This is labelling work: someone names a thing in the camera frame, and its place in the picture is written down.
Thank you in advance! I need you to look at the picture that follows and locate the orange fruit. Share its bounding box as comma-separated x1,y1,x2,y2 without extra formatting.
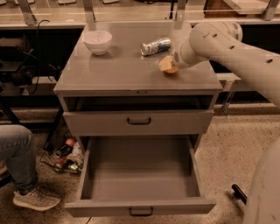
164,67,179,74

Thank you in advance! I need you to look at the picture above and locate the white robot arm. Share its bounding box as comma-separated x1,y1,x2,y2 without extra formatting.
159,22,280,224

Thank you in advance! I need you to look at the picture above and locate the grey drawer cabinet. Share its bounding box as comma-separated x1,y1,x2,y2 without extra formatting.
54,21,221,146

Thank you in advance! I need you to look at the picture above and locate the open grey lower drawer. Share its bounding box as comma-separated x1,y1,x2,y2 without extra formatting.
66,136,216,217

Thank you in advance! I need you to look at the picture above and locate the crushed silver blue can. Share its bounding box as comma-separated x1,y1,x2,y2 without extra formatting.
140,38,172,56

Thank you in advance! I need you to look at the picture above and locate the white ceramic bowl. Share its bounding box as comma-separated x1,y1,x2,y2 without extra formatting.
83,31,112,55

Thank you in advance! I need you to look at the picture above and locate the black chair leg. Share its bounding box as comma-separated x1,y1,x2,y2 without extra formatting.
232,184,247,204

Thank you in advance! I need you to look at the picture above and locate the dark machine on shelf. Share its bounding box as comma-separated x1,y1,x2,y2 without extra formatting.
0,37,37,86

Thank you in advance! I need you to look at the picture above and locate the person leg in jeans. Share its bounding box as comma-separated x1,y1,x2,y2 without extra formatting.
0,124,38,195

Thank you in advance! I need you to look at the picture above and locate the grey sneaker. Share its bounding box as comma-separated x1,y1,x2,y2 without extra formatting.
13,185,60,212

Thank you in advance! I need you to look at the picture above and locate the black cable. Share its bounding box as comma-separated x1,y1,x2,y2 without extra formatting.
27,19,51,96

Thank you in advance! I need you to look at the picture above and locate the wire basket with items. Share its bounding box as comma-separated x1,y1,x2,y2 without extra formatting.
39,137,84,174

